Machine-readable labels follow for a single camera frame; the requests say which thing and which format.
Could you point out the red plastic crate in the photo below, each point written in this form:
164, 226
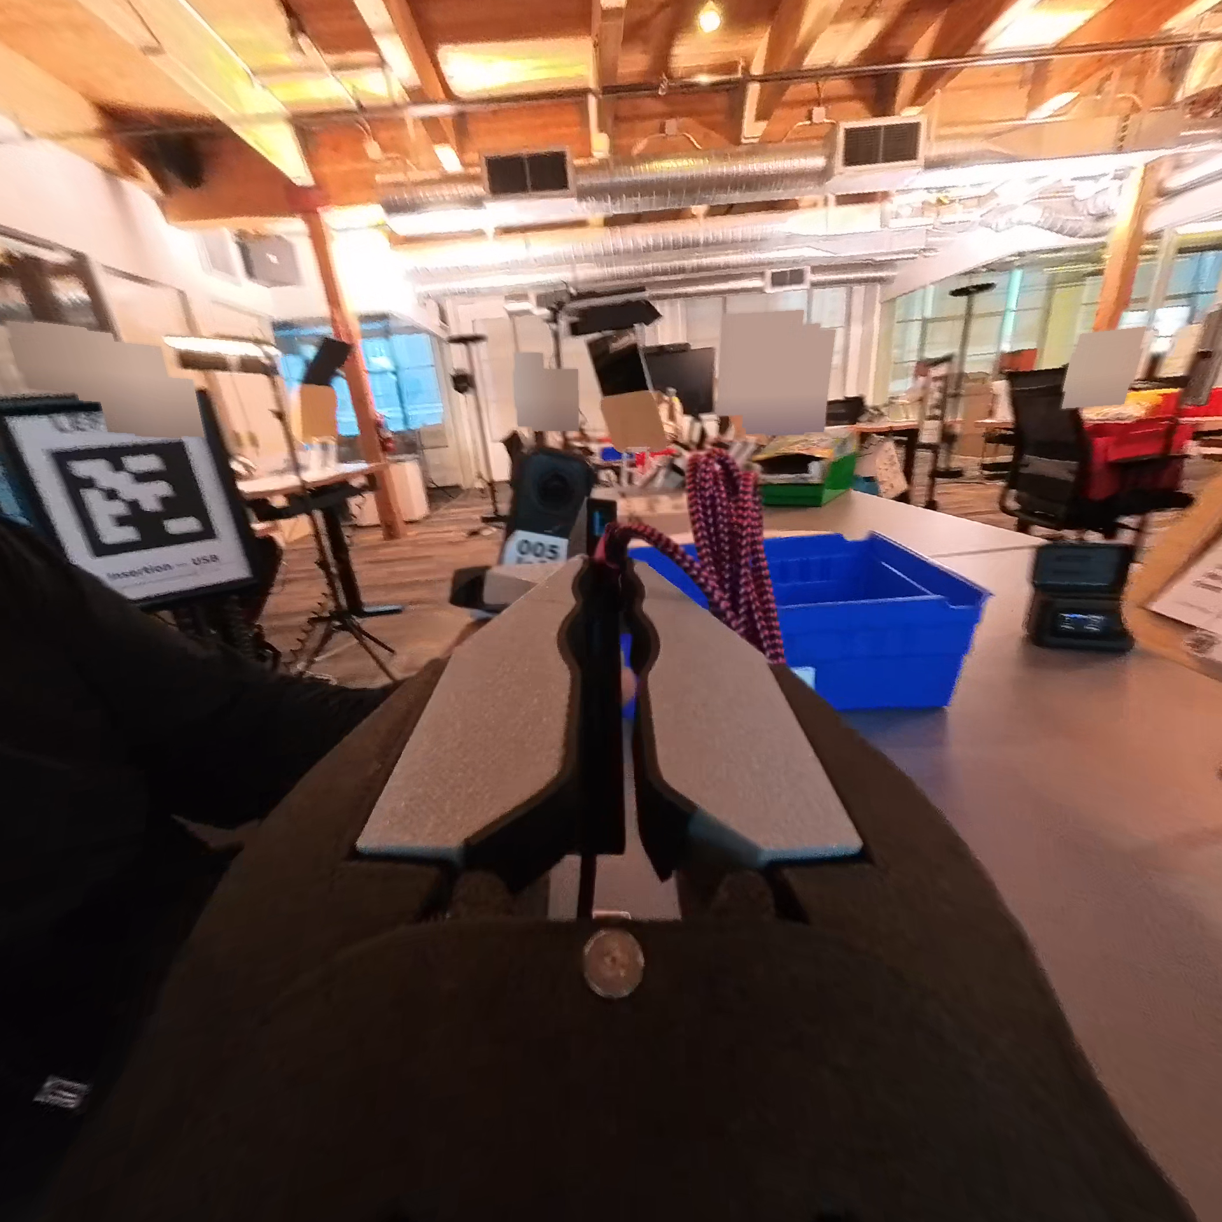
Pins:
1138, 448

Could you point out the green cardboard box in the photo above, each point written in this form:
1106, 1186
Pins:
807, 491

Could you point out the silver ventilation duct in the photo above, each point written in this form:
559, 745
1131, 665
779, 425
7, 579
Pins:
706, 171

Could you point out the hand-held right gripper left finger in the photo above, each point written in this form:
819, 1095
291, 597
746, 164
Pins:
478, 754

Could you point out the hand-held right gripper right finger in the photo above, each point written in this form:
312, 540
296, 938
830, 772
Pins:
746, 764

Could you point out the blue plastic bin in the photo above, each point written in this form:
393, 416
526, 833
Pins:
859, 640

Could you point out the black computer monitor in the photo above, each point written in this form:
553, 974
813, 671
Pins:
683, 376

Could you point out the black-framed marker sign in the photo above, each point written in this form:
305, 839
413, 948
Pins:
133, 497

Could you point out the black office chair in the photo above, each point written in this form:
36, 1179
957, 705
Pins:
1047, 439

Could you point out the black device with small display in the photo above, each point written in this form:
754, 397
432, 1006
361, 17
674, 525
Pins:
1080, 583

